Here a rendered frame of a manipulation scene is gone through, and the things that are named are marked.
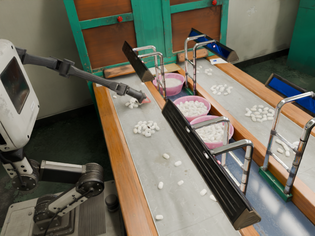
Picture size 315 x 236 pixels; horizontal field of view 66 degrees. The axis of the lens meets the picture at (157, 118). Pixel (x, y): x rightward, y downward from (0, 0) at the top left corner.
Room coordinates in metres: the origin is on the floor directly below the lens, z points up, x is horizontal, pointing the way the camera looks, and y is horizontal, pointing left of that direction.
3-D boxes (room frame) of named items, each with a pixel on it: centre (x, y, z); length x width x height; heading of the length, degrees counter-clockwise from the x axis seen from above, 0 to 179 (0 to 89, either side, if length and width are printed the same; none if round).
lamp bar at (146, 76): (1.60, 0.10, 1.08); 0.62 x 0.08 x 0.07; 14
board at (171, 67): (2.04, -0.08, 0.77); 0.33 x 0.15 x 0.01; 104
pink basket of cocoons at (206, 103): (1.40, -0.24, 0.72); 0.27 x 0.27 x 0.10
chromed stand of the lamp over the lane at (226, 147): (0.67, -0.21, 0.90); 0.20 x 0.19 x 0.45; 14
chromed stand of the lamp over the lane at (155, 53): (1.61, 0.02, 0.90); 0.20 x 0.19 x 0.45; 14
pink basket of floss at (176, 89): (1.83, -0.13, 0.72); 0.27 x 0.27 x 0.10
